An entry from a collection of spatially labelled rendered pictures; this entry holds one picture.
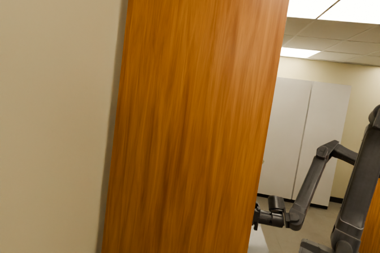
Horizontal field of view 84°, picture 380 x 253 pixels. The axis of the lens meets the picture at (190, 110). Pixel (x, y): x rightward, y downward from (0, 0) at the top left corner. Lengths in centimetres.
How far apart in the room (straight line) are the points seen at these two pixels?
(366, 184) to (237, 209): 36
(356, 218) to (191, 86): 58
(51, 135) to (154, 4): 48
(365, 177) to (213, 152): 42
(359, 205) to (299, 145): 343
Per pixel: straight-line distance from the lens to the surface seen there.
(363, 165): 78
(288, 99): 402
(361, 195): 78
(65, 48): 58
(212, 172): 70
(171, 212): 78
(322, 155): 124
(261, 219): 108
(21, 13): 50
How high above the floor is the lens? 170
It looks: 5 degrees down
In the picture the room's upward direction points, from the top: 8 degrees clockwise
